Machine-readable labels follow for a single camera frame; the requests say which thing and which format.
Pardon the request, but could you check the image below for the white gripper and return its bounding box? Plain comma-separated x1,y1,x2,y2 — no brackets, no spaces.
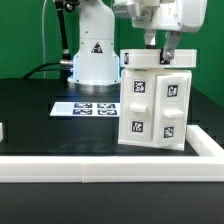
113,0,208,61

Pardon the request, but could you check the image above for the white cabinet door panel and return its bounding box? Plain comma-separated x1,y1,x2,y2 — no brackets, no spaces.
153,73,192,150
118,70,155,146

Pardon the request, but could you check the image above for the white cabinet body box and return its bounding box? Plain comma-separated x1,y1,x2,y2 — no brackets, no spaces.
118,69,192,151

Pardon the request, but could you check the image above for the white cabinet top block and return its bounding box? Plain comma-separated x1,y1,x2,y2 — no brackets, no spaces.
120,49,197,69

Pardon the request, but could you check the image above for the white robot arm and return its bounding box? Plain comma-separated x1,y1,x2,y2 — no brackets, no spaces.
68,0,208,86

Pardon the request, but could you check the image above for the white base marker plate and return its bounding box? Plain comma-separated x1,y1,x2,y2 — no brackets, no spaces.
50,102,120,117

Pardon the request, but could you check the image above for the black cable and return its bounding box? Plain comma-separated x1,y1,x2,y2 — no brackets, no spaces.
22,61,69,80

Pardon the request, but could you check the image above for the white L-shaped obstacle frame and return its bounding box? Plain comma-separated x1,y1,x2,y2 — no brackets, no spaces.
0,125,224,183

